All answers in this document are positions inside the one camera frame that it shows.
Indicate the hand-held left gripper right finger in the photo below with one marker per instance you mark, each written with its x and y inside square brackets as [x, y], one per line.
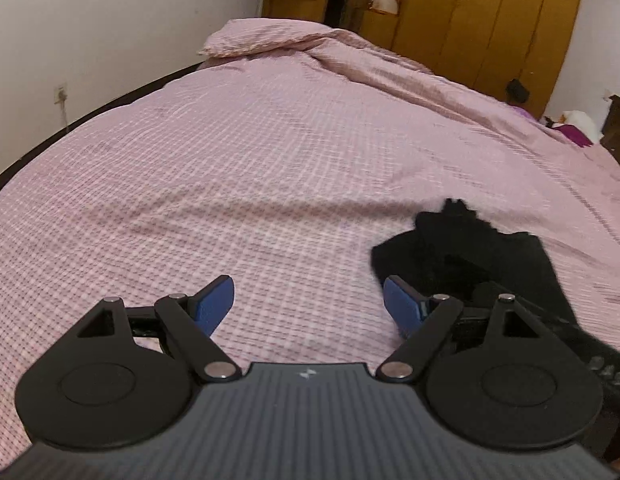
[402, 305]

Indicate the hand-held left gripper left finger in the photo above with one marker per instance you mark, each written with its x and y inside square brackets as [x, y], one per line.
[215, 305]

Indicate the black garment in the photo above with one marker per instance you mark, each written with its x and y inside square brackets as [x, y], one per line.
[465, 255]

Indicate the pink checked bed sheet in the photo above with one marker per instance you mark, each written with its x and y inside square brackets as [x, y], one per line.
[265, 175]

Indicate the purple cloth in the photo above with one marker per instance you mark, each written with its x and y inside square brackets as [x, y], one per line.
[570, 132]

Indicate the small black hanging bag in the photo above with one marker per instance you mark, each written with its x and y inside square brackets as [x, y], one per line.
[517, 91]

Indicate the white soft toy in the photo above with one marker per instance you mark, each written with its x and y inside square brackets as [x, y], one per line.
[584, 123]

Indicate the dark wooden furniture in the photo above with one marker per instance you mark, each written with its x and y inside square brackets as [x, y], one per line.
[619, 127]

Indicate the pink checked quilt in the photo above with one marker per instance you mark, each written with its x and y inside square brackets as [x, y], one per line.
[350, 45]

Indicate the wooden wardrobe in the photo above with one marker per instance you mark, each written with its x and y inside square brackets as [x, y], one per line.
[490, 15]

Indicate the dark bed frame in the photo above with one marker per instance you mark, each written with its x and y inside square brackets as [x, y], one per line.
[79, 125]

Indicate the white wall socket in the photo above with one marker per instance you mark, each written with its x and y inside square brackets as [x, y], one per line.
[60, 94]

